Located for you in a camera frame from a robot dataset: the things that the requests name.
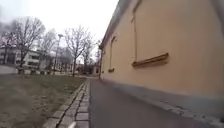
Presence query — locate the small yellow building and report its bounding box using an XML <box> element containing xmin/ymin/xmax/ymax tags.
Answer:
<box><xmin>92</xmin><ymin>64</ymin><xmax>101</xmax><ymax>77</ymax></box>

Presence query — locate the cobblestone strip along wall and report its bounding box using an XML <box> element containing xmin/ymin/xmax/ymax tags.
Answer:
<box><xmin>151</xmin><ymin>98</ymin><xmax>224</xmax><ymax>128</ymax></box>

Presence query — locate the row of bare trees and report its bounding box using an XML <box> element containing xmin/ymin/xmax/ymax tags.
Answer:
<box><xmin>0</xmin><ymin>16</ymin><xmax>102</xmax><ymax>77</ymax></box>

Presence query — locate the pale grey road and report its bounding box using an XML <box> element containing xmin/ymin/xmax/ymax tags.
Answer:
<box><xmin>0</xmin><ymin>64</ymin><xmax>20</xmax><ymax>76</ymax></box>

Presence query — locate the grey asphalt ground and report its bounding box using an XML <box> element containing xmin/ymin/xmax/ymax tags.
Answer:
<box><xmin>84</xmin><ymin>77</ymin><xmax>214</xmax><ymax>128</ymax></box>

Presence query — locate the tall lamp post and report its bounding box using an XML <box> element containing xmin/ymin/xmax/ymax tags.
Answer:
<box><xmin>52</xmin><ymin>33</ymin><xmax>64</xmax><ymax>76</ymax></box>

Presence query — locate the patchy grass and soil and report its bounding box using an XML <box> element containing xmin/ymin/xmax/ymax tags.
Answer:
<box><xmin>0</xmin><ymin>73</ymin><xmax>87</xmax><ymax>128</ymax></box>

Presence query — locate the cobblestone kerb strip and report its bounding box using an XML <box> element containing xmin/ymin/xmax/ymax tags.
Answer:
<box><xmin>41</xmin><ymin>79</ymin><xmax>91</xmax><ymax>128</ymax></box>

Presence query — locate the white building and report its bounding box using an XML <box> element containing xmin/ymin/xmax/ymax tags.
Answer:
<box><xmin>0</xmin><ymin>48</ymin><xmax>54</xmax><ymax>72</ymax></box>

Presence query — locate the robot's own part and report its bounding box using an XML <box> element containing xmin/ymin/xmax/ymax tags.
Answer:
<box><xmin>67</xmin><ymin>121</ymin><xmax>78</xmax><ymax>128</ymax></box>

